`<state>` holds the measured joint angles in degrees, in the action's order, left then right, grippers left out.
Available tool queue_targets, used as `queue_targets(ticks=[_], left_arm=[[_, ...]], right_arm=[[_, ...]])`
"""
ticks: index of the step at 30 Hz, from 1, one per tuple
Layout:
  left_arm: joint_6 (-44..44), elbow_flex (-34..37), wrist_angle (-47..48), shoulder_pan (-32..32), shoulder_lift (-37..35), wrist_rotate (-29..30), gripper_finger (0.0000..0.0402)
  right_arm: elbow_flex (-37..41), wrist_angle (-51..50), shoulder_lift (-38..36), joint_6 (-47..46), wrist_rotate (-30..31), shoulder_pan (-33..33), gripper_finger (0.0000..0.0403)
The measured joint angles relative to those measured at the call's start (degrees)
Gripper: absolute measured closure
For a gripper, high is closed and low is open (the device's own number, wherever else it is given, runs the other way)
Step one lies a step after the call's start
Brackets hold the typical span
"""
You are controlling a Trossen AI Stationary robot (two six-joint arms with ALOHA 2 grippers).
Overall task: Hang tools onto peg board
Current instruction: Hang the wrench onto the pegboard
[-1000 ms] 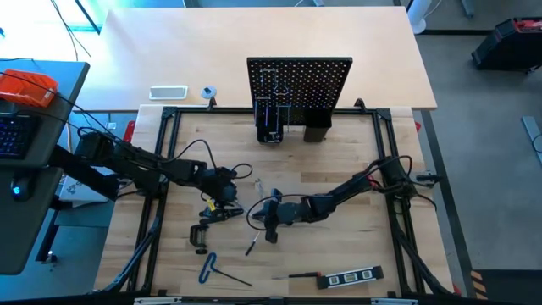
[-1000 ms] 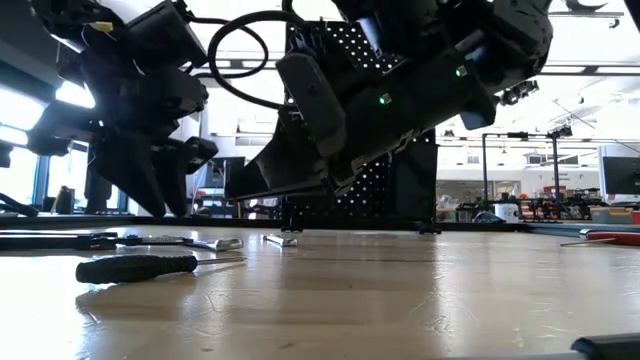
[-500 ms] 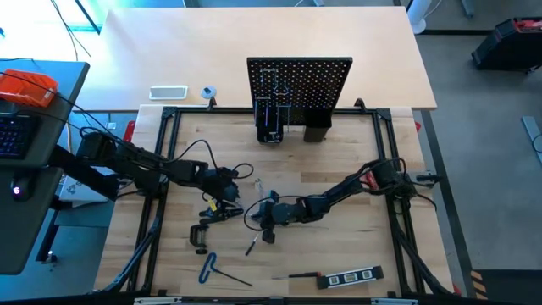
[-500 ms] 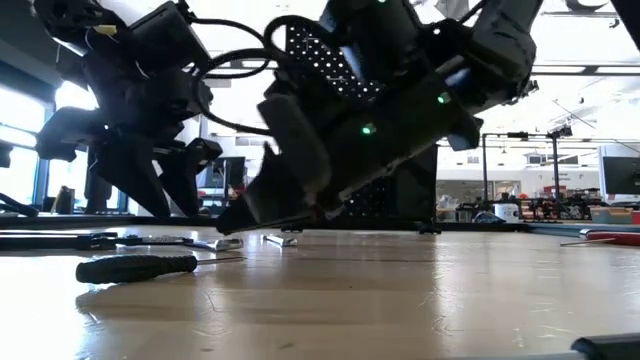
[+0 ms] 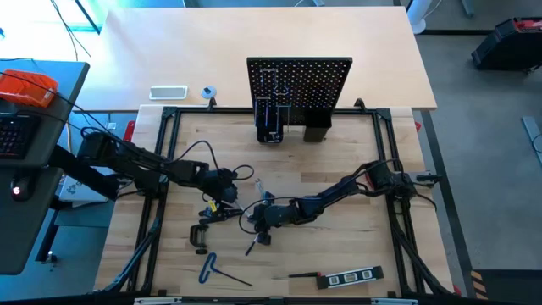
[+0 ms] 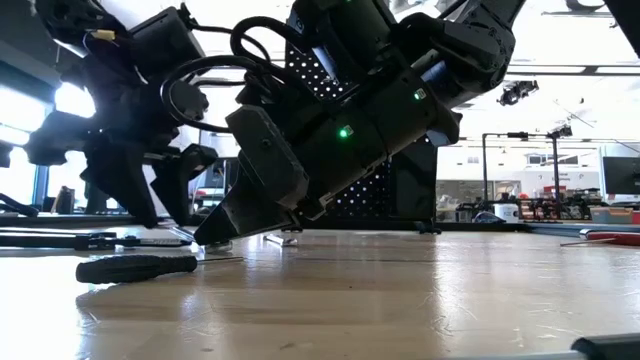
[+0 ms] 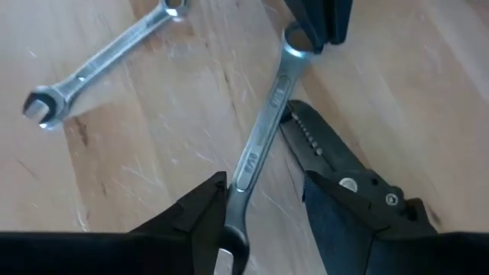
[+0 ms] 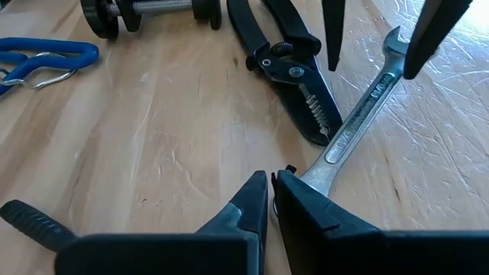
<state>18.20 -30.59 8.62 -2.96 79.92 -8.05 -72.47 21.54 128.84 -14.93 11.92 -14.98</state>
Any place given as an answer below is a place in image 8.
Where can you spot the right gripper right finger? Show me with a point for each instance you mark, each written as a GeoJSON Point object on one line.
{"type": "Point", "coordinates": [313, 237]}

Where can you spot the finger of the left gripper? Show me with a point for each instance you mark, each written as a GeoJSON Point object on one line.
{"type": "Point", "coordinates": [333, 30]}
{"type": "Point", "coordinates": [435, 34]}

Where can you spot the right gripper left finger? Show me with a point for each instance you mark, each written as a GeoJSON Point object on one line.
{"type": "Point", "coordinates": [244, 229]}

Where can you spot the silver combination wrench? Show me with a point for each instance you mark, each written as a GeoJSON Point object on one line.
{"type": "Point", "coordinates": [359, 118]}

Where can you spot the black C-clamp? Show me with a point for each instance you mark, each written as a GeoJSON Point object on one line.
{"type": "Point", "coordinates": [93, 19]}

